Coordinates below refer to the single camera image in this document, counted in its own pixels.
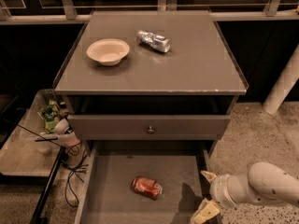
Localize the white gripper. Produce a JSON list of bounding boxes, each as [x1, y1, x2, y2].
[[190, 170, 236, 224]]

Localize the white paper bowl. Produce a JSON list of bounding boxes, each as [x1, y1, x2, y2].
[[86, 38, 130, 66]]

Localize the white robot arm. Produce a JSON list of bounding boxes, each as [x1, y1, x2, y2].
[[190, 45, 299, 224]]

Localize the red coke can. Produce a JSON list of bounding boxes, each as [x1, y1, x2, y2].
[[132, 176, 163, 200]]

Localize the top drawer with knob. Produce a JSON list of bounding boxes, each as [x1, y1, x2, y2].
[[68, 115, 230, 140]]

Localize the green snack bag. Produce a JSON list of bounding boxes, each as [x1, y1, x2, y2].
[[38, 100, 61, 133]]

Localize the black cables on floor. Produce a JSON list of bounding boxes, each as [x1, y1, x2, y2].
[[60, 142, 90, 208]]

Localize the white cup in bin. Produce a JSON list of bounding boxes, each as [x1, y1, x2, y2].
[[53, 119, 69, 134]]

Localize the grey drawer cabinet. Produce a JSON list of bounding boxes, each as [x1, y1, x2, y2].
[[51, 10, 249, 161]]

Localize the open middle drawer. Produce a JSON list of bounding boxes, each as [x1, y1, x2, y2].
[[74, 141, 209, 224]]

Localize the crushed silver can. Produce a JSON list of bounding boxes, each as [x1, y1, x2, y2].
[[136, 30, 171, 53]]

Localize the metal railing frame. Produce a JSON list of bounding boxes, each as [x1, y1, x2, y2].
[[0, 0, 299, 24]]

